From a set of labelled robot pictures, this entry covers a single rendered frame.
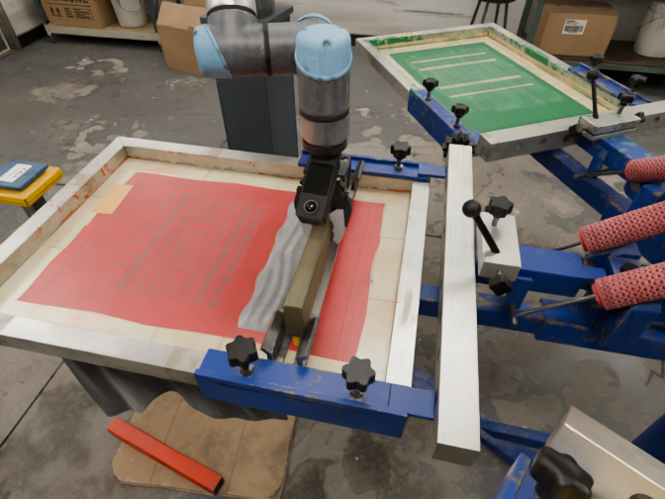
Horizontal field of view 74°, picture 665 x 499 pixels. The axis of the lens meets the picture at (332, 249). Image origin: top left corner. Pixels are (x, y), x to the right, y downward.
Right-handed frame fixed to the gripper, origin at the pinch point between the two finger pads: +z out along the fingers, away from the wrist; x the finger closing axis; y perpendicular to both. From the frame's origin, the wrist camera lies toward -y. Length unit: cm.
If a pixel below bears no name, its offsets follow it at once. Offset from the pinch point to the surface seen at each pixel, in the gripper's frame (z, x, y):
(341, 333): 5.7, -6.6, -15.7
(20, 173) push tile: 4, 76, 12
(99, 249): 5.9, 44.3, -6.3
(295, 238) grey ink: 5.4, 7.0, 4.7
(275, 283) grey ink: 5.0, 7.2, -8.2
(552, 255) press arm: -2.8, -39.3, 1.1
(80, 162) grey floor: 102, 193, 143
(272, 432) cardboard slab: 99, 20, 2
